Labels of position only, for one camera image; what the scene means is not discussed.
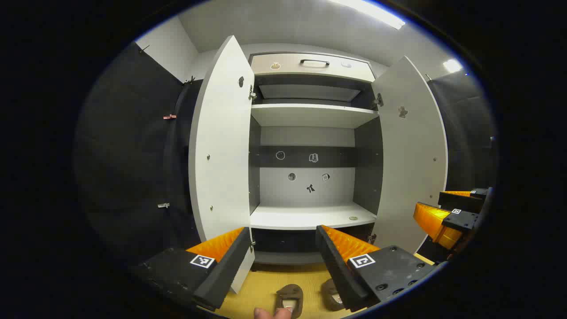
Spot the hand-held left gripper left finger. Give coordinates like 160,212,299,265
133,227,252,311

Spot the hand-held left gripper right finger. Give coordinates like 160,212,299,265
315,225,437,313

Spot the brown fuzzy shoe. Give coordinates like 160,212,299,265
276,284,304,319
321,278,346,311

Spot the white cabinet door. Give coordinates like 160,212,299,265
188,35,256,295
371,55,449,255

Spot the grey shoe cabinet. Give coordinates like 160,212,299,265
248,52,385,266

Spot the white cabinet shelf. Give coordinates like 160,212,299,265
251,103,380,129
249,202,378,231

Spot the cream cabinet drawer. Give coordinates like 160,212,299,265
250,53,376,83

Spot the black backdrop cloth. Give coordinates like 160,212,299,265
427,73,499,193
73,42,205,268

